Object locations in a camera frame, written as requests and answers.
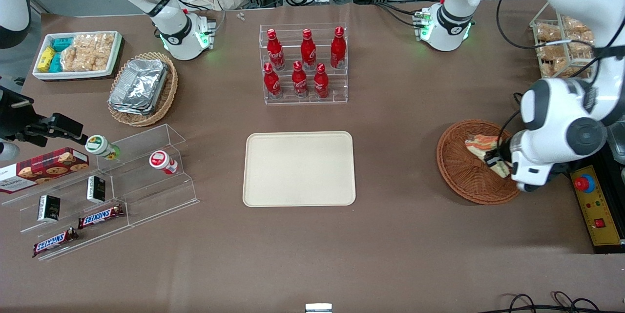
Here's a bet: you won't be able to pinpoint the beige plastic tray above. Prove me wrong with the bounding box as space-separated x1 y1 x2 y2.
243 131 356 207

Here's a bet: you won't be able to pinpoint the white wire basket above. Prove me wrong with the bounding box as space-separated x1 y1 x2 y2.
530 0 597 80

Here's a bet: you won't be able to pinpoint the red cola bottle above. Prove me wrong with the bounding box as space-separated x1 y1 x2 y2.
313 63 330 100
331 26 347 69
267 29 286 71
292 61 309 99
263 63 281 100
300 29 317 71

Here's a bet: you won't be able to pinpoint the small black white box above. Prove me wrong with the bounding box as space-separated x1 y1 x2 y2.
38 195 61 222
87 176 106 204

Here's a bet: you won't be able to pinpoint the clear acrylic bottle rack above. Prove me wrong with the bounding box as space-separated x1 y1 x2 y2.
259 23 349 105

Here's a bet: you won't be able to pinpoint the clear rice cracker bag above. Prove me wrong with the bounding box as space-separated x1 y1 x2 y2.
61 44 94 72
73 33 116 71

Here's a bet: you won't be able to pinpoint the yellow snack pack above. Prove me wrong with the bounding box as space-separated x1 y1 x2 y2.
38 47 56 73

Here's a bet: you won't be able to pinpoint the triangular sandwich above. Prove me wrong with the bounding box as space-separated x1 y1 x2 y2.
464 134 511 179

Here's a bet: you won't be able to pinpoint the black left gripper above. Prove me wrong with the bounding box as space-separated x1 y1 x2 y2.
486 131 517 178

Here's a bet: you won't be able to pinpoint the red-capped small bottle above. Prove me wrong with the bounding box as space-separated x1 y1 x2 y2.
149 150 179 175

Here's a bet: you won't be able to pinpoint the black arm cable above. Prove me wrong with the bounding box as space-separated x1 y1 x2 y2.
496 0 602 51

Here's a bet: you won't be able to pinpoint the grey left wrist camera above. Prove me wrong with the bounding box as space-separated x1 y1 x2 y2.
515 177 555 192

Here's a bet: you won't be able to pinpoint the stacked aluminium foil containers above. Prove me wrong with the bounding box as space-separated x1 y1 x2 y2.
108 58 169 116

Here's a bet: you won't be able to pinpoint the brown snickers bar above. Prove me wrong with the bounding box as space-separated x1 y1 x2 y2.
78 204 125 230
32 228 79 258

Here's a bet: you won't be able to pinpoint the green-capped small bottle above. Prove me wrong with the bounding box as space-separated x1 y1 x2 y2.
85 135 121 161

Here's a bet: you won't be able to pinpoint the oval light wicker basket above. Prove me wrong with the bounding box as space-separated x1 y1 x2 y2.
107 52 178 127

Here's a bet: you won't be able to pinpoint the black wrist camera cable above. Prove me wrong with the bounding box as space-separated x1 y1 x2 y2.
497 92 526 144

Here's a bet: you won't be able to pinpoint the clear acrylic stepped display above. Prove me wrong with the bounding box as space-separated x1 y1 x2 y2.
0 124 200 261

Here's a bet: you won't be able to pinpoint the yellow emergency stop box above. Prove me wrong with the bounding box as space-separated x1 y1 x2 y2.
569 166 625 254

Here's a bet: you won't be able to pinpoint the red cookie box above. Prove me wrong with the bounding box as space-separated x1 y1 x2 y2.
0 147 90 194

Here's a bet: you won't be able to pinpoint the round brown wicker basket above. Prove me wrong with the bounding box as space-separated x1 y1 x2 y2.
437 119 522 205

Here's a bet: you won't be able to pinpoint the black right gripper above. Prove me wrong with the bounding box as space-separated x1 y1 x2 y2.
0 86 88 146

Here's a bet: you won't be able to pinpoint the black floor cable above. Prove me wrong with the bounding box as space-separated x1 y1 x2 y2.
492 292 625 313

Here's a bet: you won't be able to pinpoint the white rectangular plastic bin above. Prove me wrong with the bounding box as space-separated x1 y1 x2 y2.
32 31 123 81

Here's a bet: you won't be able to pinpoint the clear bagged fried snack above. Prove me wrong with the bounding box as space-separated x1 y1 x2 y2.
562 16 594 34
536 25 562 43
537 43 568 61
540 58 570 78
568 40 595 58

